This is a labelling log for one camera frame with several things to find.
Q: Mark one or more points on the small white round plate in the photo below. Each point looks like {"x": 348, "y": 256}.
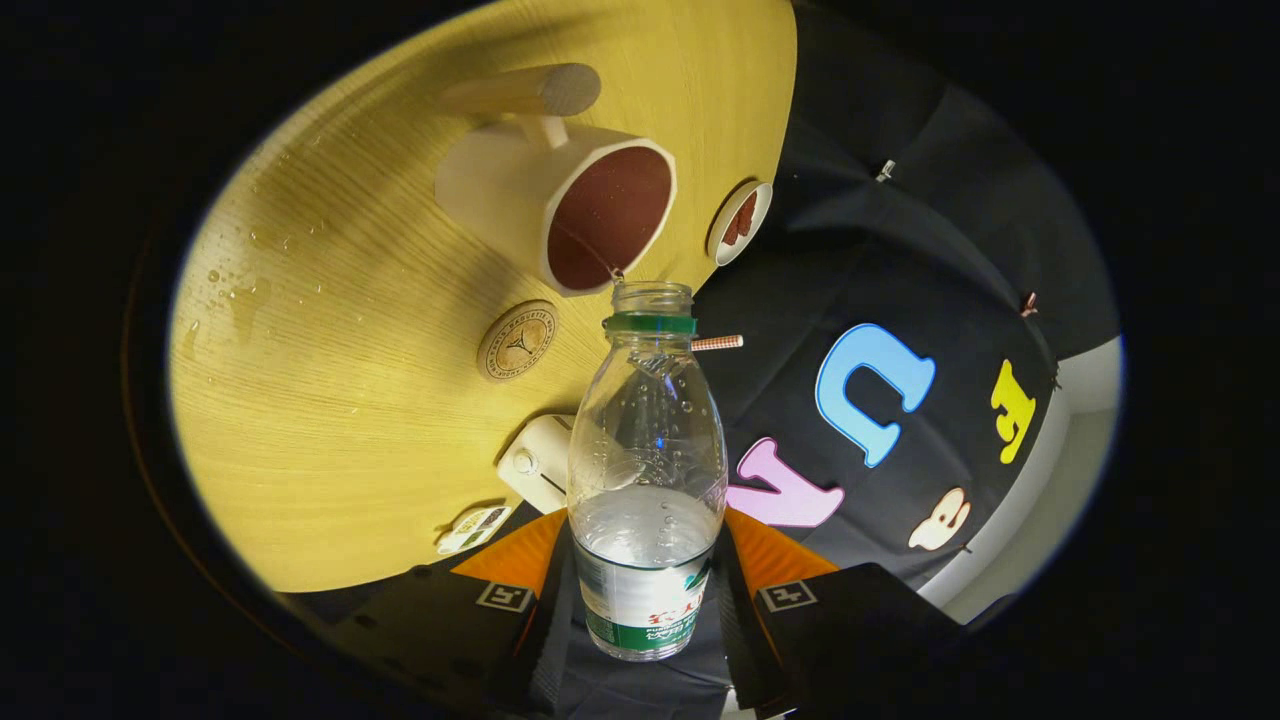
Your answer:
{"x": 760, "y": 215}

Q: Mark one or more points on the white divided spice dish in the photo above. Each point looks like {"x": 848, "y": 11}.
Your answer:
{"x": 473, "y": 530}

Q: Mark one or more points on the wooden table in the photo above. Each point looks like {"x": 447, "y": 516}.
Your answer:
{"x": 350, "y": 400}

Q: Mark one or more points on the clear plastic juice bottle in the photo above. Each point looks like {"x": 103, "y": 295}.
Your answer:
{"x": 645, "y": 560}

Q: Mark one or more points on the red sausage piece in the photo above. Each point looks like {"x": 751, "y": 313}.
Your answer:
{"x": 733, "y": 232}
{"x": 748, "y": 210}

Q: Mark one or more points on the cream white toaster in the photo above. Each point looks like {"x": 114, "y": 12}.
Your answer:
{"x": 535, "y": 460}

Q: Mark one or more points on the black backdrop cloth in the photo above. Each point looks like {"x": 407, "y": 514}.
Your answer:
{"x": 850, "y": 250}

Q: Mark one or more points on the orange clip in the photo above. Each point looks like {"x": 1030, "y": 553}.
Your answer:
{"x": 1028, "y": 305}

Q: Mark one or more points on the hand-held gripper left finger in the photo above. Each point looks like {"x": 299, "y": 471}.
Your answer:
{"x": 545, "y": 640}

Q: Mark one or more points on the round cork coaster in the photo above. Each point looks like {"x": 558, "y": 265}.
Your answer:
{"x": 515, "y": 341}

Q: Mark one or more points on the red white striped straw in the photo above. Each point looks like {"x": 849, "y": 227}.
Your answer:
{"x": 716, "y": 343}

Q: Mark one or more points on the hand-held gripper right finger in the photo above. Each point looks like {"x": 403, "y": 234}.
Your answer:
{"x": 738, "y": 640}

